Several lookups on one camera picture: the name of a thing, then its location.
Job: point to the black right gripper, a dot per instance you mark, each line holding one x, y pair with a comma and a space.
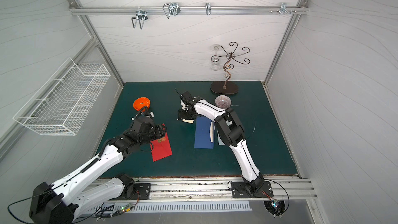
185, 98

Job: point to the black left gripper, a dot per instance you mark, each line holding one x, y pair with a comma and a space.
158, 131

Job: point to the red envelope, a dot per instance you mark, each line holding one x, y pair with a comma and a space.
160, 148

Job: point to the dark blue envelope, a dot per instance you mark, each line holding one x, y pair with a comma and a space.
204, 133

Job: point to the cream envelope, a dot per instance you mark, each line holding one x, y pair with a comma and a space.
188, 120

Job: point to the light blue envelope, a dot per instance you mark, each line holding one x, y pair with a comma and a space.
224, 132

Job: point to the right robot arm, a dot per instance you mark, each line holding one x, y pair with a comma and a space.
231, 132

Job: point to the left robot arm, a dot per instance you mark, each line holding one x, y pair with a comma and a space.
63, 201

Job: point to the orange plastic bowl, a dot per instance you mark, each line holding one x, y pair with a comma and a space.
141, 102

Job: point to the striped ceramic bowl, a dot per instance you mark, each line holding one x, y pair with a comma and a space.
223, 101

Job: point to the dark jewelry stand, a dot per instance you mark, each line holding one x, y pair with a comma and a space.
227, 87

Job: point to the metal hook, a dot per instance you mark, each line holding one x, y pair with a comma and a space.
171, 9
208, 9
283, 10
139, 19

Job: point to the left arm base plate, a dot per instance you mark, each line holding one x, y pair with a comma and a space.
138, 191

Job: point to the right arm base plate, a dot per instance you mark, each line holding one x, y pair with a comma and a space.
241, 190

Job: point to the aluminium crossbar rail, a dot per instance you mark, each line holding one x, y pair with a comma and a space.
185, 10

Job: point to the white wire basket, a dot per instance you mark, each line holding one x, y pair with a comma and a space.
61, 105

